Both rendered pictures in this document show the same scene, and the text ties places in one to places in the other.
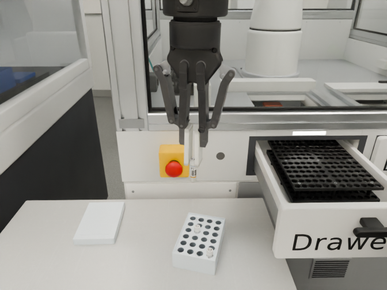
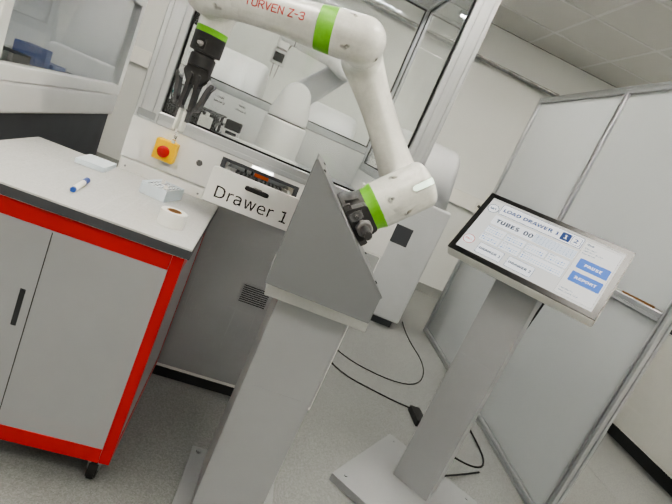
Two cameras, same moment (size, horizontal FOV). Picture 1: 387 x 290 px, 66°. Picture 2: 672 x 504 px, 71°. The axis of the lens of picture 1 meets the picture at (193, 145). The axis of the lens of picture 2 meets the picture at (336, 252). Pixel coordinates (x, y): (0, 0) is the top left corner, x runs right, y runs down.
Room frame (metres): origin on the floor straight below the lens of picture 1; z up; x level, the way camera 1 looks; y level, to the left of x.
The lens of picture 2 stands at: (-1.06, -0.28, 1.13)
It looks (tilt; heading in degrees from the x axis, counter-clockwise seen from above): 12 degrees down; 348
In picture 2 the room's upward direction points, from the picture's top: 24 degrees clockwise
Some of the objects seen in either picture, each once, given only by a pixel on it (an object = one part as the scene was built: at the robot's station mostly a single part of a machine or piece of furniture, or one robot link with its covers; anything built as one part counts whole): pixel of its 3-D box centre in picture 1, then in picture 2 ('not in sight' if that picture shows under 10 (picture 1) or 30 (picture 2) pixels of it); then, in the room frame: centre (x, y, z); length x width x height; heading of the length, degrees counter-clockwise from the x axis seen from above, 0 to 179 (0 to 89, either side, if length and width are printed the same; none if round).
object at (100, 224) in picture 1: (101, 221); (96, 162); (0.54, 0.21, 0.77); 0.13 x 0.09 x 0.02; 2
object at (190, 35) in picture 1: (194, 51); (198, 70); (0.47, 0.00, 1.16); 0.08 x 0.07 x 0.09; 76
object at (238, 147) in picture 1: (273, 98); (268, 175); (1.15, -0.31, 0.87); 1.02 x 0.95 x 0.14; 91
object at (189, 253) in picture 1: (200, 241); (162, 190); (0.47, -0.01, 0.78); 0.12 x 0.08 x 0.04; 166
